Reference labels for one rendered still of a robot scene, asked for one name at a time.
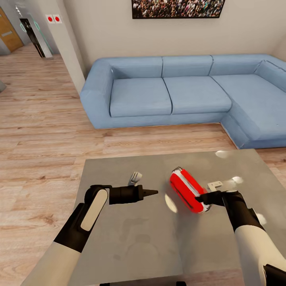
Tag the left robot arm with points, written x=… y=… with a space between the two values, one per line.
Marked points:
x=56 y=266

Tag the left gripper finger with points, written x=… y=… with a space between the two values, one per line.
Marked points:
x=147 y=192

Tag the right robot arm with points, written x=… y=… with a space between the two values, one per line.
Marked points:
x=262 y=264

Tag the door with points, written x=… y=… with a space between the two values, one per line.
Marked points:
x=8 y=34

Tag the radio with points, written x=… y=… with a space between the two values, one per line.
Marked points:
x=187 y=189

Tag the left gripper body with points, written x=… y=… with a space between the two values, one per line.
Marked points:
x=131 y=194

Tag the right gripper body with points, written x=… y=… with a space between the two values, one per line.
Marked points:
x=209 y=198

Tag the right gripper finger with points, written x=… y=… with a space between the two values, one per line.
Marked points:
x=199 y=199

